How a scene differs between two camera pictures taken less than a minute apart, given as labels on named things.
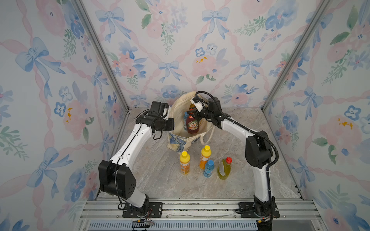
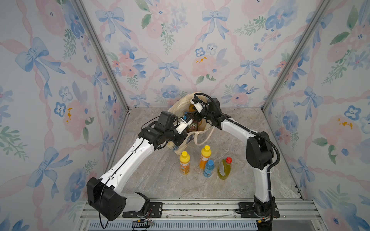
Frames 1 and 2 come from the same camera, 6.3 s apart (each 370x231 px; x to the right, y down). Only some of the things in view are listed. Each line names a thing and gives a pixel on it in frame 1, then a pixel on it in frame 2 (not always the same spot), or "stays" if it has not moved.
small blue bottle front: [208, 169] stays
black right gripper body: [205, 113] stays
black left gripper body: [167, 125] to [173, 135]
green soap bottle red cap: [224, 168] stays
